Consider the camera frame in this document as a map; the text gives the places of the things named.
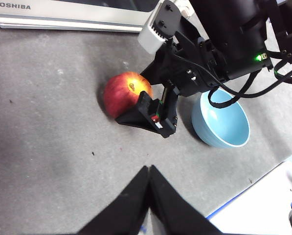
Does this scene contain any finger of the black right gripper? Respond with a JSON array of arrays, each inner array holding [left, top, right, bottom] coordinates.
[[115, 91, 178, 139], [139, 58, 167, 86]]

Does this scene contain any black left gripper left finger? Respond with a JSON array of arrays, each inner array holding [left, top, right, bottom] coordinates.
[[78, 165, 151, 235]]

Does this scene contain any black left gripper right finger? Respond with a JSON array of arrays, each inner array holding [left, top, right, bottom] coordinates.
[[148, 164, 225, 235]]

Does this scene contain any red apple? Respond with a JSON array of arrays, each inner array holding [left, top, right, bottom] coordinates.
[[103, 71, 153, 118]]

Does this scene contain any blue bowl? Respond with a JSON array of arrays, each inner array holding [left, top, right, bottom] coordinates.
[[191, 88, 251, 148]]

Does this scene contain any oven door with beige handle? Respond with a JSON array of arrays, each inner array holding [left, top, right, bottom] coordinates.
[[0, 0, 159, 26]]

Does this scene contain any cream Toshiba toaster oven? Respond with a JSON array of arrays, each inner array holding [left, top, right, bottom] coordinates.
[[0, 0, 195, 33]]

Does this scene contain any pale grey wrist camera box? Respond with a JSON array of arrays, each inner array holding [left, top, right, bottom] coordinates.
[[137, 0, 193, 54]]

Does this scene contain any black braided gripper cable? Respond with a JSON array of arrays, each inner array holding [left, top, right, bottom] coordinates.
[[207, 70, 262, 109]]

